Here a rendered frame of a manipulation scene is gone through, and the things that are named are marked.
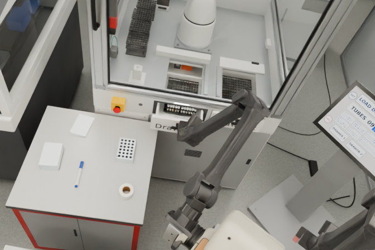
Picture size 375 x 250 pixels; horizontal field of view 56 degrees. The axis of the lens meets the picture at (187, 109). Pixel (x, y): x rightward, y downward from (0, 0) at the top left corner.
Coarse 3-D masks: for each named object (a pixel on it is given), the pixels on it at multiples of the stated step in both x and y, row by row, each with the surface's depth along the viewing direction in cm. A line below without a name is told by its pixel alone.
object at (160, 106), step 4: (160, 104) 197; (164, 104) 197; (156, 108) 190; (160, 108) 195; (156, 112) 186; (160, 112) 193; (164, 112) 194; (168, 112) 194; (196, 112) 197; (200, 112) 193; (168, 116) 192; (172, 116) 193; (184, 116) 194; (188, 116) 195; (200, 116) 190
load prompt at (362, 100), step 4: (360, 96) 179; (364, 96) 178; (356, 100) 180; (360, 100) 179; (364, 100) 178; (368, 100) 177; (360, 104) 179; (364, 104) 178; (368, 104) 177; (372, 104) 176; (364, 108) 178; (368, 108) 177; (372, 108) 176; (368, 112) 177; (372, 112) 176
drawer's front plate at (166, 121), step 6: (156, 120) 181; (162, 120) 181; (168, 120) 180; (174, 120) 180; (180, 120) 181; (186, 120) 181; (150, 126) 186; (162, 126) 185; (168, 126) 185; (174, 132) 189
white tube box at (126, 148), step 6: (120, 138) 183; (126, 138) 184; (120, 144) 181; (126, 144) 182; (132, 144) 183; (120, 150) 181; (126, 150) 180; (132, 150) 181; (120, 156) 177; (126, 156) 178; (132, 156) 178; (126, 162) 179; (132, 162) 179
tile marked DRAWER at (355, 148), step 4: (352, 140) 179; (348, 144) 180; (352, 144) 179; (356, 144) 178; (352, 148) 179; (356, 148) 178; (360, 148) 177; (356, 152) 178; (360, 152) 177; (364, 152) 176; (360, 156) 177
